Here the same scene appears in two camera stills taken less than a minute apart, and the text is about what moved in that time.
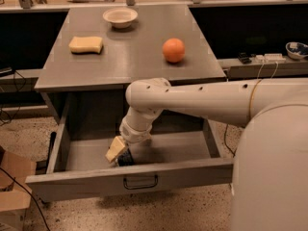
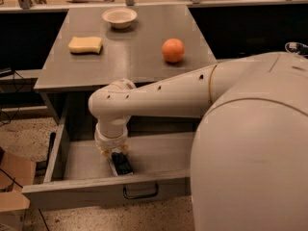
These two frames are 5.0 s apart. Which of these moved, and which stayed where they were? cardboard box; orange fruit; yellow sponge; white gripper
Moved: white gripper
Stayed: orange fruit; cardboard box; yellow sponge
